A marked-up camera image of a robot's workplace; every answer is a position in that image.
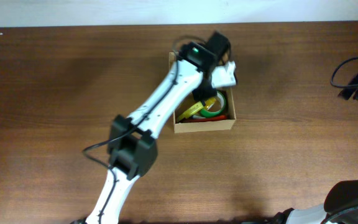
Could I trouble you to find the green tape roll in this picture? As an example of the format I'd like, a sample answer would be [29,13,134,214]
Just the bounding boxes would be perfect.
[200,90,227,118]

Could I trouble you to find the small yellow tape roll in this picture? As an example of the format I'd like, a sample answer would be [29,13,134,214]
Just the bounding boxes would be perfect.
[203,97,216,111]

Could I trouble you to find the yellow highlighter marker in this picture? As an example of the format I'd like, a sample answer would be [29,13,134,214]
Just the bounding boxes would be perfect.
[176,101,205,122]

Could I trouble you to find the cardboard box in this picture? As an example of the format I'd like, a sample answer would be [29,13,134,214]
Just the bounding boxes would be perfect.
[168,51,237,134]

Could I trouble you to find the pink highlighter marker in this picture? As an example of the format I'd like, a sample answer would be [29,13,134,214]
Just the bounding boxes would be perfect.
[183,115,228,123]

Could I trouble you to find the blue whiteboard marker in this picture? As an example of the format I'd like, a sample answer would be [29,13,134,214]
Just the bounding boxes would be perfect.
[191,114,206,119]

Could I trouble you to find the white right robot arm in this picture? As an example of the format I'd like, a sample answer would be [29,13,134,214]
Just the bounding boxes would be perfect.
[270,74,358,224]

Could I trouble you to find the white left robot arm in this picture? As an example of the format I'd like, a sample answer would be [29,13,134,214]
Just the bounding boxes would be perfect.
[77,31,237,224]

